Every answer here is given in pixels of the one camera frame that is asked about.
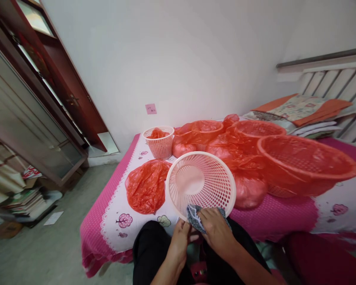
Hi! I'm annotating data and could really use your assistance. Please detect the person's left hand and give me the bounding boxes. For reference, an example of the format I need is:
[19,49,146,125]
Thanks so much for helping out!
[172,219,201,249]

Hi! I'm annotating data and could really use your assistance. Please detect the person's right hand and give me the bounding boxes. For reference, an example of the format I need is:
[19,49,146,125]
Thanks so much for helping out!
[199,207,231,247]

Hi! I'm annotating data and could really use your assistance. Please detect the person's right fingers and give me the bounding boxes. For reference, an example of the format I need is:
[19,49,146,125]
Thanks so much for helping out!
[199,207,217,235]

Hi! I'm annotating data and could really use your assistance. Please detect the grey cleaning cloth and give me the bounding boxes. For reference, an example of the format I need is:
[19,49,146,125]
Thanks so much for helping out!
[186,203,227,236]

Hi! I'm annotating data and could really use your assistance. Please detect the pink mesh basket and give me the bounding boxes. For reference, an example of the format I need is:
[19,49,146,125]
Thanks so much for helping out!
[166,152,236,223]

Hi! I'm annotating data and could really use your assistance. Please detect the red stool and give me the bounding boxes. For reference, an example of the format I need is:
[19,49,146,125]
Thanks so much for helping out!
[188,257,210,285]

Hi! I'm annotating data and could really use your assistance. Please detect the person's legs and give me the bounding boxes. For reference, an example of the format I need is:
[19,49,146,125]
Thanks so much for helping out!
[133,217,271,285]

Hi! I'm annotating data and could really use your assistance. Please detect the red bag wrapped bundle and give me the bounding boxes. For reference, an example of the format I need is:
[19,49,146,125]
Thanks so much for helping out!
[233,171,269,209]

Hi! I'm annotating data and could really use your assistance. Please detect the flat red plastic bag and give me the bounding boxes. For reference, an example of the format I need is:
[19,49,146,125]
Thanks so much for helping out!
[125,159,173,215]

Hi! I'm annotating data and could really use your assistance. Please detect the bed with pink dotted sheet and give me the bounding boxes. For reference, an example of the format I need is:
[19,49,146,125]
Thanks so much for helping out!
[80,114,356,279]

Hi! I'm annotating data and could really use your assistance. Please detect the small pink basket with bag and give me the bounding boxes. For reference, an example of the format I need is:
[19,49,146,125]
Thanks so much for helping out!
[142,125,175,161]

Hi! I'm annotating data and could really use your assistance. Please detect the medium basket lined red bag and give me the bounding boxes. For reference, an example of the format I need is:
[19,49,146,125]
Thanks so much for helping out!
[172,120,225,158]

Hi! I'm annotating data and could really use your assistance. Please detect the wide basket lined red bag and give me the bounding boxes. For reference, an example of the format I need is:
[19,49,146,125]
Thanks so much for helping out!
[227,120,288,148]

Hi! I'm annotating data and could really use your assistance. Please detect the large basket lined red bag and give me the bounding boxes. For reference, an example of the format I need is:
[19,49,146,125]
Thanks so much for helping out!
[256,135,356,199]

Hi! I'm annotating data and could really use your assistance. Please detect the red chair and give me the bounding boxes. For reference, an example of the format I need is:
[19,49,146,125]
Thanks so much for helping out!
[284,231,356,285]

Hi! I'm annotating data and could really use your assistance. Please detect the white paper sheet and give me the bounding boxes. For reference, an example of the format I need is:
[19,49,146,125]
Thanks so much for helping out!
[43,211,64,226]

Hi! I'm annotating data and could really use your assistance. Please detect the stack of folded bedding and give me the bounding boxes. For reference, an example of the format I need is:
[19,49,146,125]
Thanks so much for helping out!
[242,93,356,139]

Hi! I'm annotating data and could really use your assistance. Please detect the pile of books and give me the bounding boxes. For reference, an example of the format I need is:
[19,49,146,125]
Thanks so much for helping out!
[0,185,63,228]

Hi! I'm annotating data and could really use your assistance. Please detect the dark red wooden door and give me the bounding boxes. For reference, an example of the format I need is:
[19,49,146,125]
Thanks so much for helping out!
[0,0,109,152]

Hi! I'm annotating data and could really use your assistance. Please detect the glass door cabinet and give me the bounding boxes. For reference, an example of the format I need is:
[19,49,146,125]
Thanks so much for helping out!
[0,28,89,188]

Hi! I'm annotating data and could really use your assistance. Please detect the white slatted headboard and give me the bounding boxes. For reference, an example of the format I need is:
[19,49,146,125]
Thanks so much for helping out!
[296,65,356,145]

